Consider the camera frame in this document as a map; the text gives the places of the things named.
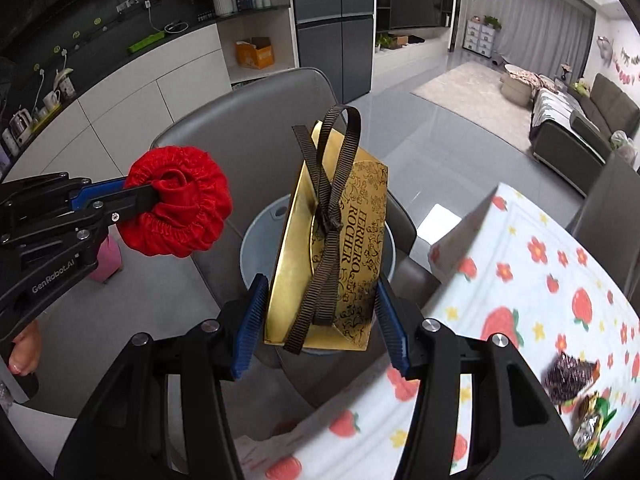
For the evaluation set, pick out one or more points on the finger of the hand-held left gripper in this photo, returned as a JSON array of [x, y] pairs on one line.
[[95, 192], [130, 202]]

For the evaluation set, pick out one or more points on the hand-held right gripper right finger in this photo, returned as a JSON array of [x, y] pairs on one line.
[[392, 330]]

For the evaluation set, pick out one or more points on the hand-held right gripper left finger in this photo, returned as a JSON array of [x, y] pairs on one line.
[[252, 320]]

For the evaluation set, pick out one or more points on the red ruffled fabric piece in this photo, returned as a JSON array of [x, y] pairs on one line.
[[200, 220]]

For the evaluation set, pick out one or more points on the grey round bin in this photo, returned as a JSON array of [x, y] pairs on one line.
[[255, 247]]

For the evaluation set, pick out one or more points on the green foil wrapper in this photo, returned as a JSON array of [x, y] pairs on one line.
[[592, 422]]

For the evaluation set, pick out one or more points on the person's left hand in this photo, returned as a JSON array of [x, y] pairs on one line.
[[24, 352]]

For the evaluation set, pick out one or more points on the pink slipper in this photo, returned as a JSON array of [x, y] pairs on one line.
[[107, 260]]

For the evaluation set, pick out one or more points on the white sideboard cabinet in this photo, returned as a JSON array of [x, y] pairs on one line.
[[125, 105]]

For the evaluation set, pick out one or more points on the white pitcher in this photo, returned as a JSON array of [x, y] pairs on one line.
[[66, 85]]

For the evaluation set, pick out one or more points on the grey leather dining chair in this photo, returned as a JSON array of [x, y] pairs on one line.
[[610, 215], [240, 125]]

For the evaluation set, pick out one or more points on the white floral tablecloth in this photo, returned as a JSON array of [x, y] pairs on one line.
[[540, 285]]

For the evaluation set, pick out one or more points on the green power strip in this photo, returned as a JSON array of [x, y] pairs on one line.
[[145, 42]]

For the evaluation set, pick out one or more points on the orange cardboard box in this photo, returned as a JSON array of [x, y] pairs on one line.
[[255, 54]]

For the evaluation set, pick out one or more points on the white ribbed vase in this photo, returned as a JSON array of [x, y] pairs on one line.
[[223, 2]]

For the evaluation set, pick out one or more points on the beige rug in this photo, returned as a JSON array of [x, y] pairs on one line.
[[465, 95]]

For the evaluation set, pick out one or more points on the dark grey refrigerator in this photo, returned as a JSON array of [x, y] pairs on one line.
[[330, 50]]

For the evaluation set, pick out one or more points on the beige round pouf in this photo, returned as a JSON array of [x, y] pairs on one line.
[[517, 90]]

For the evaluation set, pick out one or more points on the white low television cabinet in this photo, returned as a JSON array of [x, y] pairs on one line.
[[415, 57]]

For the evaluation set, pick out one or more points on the striped sofa blanket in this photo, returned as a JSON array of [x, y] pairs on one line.
[[555, 107]]

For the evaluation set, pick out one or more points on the white plastic bag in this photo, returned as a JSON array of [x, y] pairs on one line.
[[622, 142]]

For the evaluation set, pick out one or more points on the white drawer unit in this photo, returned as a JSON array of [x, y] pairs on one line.
[[479, 37]]

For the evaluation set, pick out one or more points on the green plush toy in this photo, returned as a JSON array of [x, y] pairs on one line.
[[580, 86]]

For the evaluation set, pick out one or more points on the grey sofa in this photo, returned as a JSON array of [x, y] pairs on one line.
[[605, 105]]

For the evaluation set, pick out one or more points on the pink flower arrangement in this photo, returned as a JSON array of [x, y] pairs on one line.
[[565, 71]]

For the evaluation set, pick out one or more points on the small green potted plant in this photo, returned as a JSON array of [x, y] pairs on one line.
[[492, 22]]

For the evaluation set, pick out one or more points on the grey curtain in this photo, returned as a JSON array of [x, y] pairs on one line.
[[530, 15]]

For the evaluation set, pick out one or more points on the pink wall balloon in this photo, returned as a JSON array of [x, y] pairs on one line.
[[604, 50]]

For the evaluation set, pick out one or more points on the pink wall banner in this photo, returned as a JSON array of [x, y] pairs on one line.
[[625, 65]]

